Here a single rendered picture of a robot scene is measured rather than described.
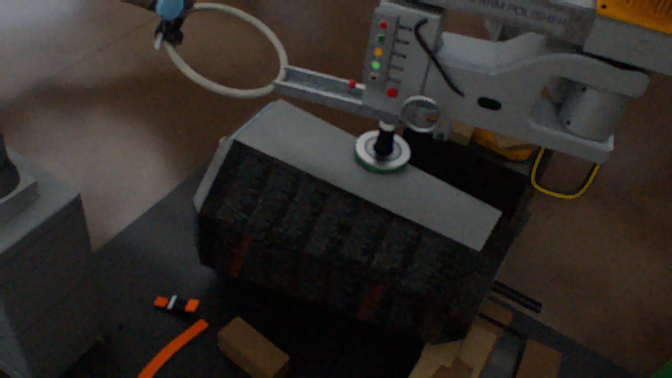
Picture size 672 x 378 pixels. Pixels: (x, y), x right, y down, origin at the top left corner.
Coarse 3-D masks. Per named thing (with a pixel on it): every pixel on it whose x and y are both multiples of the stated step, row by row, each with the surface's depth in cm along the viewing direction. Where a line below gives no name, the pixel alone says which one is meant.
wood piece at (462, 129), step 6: (456, 120) 284; (456, 126) 282; (462, 126) 282; (468, 126) 283; (474, 126) 283; (456, 132) 279; (462, 132) 279; (468, 132) 280; (450, 138) 282; (456, 138) 281; (462, 138) 280; (468, 138) 278
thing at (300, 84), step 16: (272, 80) 251; (288, 80) 259; (304, 80) 260; (320, 80) 257; (336, 80) 255; (288, 96) 253; (304, 96) 251; (320, 96) 248; (336, 96) 246; (352, 96) 255; (352, 112) 248; (368, 112) 246; (384, 112) 244
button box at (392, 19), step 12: (384, 12) 211; (372, 24) 214; (396, 24) 212; (372, 36) 217; (372, 48) 220; (384, 48) 219; (372, 60) 223; (384, 60) 222; (372, 72) 226; (384, 72) 225; (372, 84) 229; (384, 84) 229
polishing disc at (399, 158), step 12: (372, 132) 269; (360, 144) 263; (372, 144) 264; (396, 144) 266; (360, 156) 258; (372, 156) 259; (384, 156) 260; (396, 156) 261; (408, 156) 261; (384, 168) 256
